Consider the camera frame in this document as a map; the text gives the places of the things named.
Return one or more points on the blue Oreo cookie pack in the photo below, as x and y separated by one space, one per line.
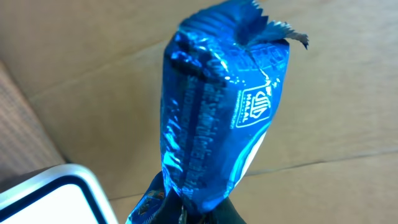
222 78

